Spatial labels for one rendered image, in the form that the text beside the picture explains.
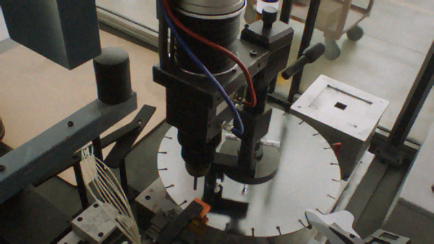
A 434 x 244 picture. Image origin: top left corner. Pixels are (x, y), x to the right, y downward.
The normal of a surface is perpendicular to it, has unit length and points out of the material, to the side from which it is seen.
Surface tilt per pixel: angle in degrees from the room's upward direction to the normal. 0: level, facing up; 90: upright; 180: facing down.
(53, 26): 90
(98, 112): 0
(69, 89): 0
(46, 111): 0
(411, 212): 90
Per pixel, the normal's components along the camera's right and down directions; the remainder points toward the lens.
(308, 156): 0.07, -0.76
